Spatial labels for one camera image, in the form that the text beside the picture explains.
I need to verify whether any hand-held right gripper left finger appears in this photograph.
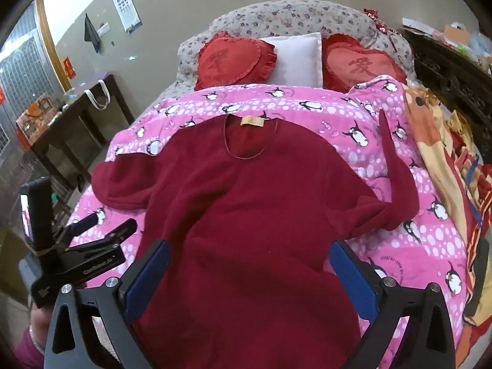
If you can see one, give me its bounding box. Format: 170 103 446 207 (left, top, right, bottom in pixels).
43 239 172 369

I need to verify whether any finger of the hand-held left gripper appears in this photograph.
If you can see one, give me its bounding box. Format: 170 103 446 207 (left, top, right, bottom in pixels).
71 218 138 256
58 214 100 240

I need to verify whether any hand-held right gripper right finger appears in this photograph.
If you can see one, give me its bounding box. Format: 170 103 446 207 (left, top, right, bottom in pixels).
328 239 467 369

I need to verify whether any dark red sweater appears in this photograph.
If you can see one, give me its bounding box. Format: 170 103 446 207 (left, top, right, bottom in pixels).
91 108 420 369

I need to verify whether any dark wooden chair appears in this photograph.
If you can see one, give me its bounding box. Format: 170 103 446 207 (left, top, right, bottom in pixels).
47 176 74 216

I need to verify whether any dark wooden table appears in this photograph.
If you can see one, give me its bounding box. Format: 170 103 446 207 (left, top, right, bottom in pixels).
29 74 135 193

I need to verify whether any orange printed box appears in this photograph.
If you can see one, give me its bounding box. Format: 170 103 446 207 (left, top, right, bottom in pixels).
16 92 59 149

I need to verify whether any white tote bag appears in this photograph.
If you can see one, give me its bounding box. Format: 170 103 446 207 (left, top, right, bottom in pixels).
85 79 112 110

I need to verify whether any orange cartoon printed blanket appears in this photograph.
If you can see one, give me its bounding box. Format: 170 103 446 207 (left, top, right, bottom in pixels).
403 85 492 369

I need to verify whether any frosted glass door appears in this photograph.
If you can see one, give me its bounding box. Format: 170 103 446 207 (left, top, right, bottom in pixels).
0 0 73 150

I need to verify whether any pink penguin print blanket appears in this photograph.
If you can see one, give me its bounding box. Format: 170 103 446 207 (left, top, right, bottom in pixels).
67 75 469 369

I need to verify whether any dark hanging cloth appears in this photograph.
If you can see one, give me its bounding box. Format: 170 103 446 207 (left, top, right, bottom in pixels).
84 13 101 54

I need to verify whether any red heart cushion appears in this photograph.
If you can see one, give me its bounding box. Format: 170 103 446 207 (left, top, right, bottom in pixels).
321 34 408 93
194 33 278 91

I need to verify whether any white pillow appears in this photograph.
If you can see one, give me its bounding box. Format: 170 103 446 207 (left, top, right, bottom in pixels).
260 32 323 88

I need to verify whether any dark carved wooden cabinet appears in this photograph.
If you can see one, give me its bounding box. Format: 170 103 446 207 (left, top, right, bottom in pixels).
403 27 492 141

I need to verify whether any red shiny wrapping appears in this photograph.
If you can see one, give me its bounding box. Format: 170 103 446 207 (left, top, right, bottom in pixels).
364 8 397 34

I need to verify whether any orange cardboard box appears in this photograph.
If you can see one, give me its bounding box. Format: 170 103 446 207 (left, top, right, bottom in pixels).
443 25 470 46

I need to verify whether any floral padded headboard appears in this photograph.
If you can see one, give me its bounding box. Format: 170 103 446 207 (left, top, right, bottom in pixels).
176 0 418 85

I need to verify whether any wall eye chart poster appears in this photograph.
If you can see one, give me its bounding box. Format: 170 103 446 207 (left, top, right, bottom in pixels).
111 0 142 32

